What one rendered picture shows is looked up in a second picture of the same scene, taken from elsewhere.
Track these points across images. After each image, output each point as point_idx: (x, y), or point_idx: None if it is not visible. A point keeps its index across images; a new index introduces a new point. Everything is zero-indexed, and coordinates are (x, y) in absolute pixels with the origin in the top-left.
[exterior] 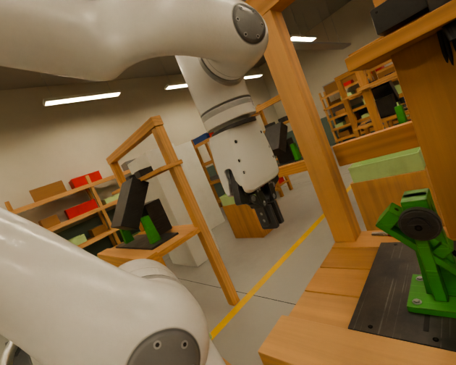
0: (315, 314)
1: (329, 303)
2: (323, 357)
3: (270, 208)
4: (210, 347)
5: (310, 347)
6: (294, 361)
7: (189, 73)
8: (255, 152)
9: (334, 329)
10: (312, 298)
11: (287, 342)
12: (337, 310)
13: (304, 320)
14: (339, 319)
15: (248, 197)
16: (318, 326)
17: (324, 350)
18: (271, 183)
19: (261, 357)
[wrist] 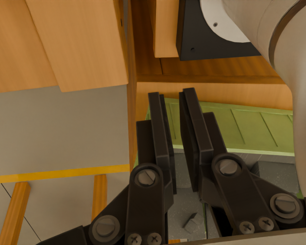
0: (25, 53)
1: None
2: (87, 2)
3: (209, 138)
4: None
5: (85, 26)
6: (114, 33)
7: None
8: None
9: (36, 11)
10: None
11: (95, 58)
12: None
13: (50, 59)
14: (8, 17)
15: None
16: (46, 34)
17: (77, 6)
18: (140, 232)
19: (128, 76)
